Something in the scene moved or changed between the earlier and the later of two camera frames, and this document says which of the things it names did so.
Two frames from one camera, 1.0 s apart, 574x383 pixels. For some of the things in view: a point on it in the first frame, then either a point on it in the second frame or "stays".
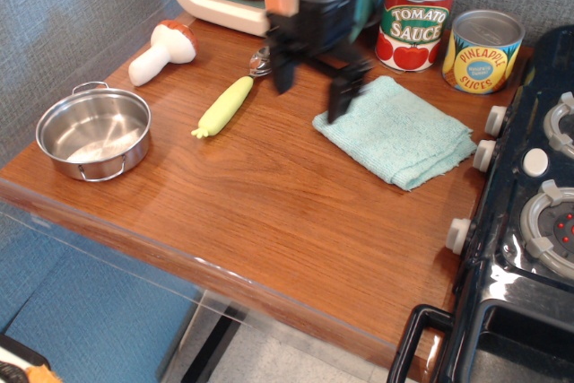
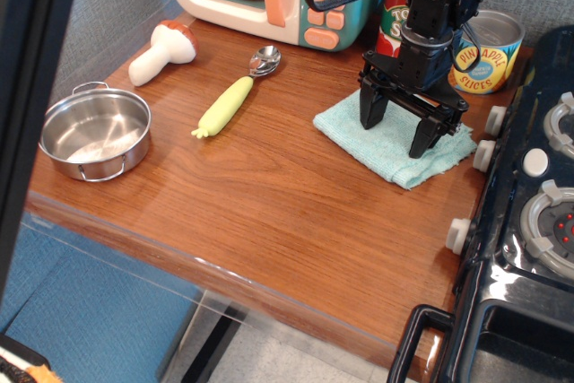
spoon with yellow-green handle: x=260 y=64 stays
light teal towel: x=396 y=134 stays
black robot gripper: x=321 y=26 to x=417 y=78
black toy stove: x=512 y=317 stays
